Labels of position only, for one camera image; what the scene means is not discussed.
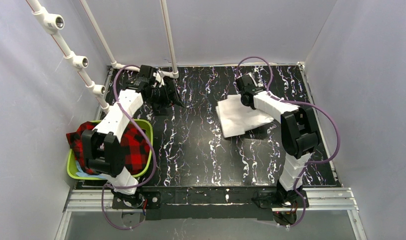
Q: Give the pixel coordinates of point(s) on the white cloth sheet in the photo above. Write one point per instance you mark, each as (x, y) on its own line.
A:
(236, 119)

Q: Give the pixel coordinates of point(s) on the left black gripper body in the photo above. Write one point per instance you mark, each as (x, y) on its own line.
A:
(168, 96)

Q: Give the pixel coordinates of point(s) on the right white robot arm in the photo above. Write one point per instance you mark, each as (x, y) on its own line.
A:
(300, 136)

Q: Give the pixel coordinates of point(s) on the green plastic basket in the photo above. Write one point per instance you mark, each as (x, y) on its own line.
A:
(72, 165)

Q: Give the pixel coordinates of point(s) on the red black plaid cloth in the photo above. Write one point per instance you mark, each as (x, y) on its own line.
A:
(136, 149)

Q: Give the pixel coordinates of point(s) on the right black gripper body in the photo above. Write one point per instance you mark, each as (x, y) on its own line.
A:
(243, 84)

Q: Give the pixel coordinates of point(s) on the blue cloth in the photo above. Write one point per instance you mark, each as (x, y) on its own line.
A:
(82, 174)

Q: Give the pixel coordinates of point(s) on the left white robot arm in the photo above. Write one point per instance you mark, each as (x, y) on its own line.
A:
(102, 147)

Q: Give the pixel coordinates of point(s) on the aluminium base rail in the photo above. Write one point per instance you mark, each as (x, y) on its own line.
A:
(319, 199)

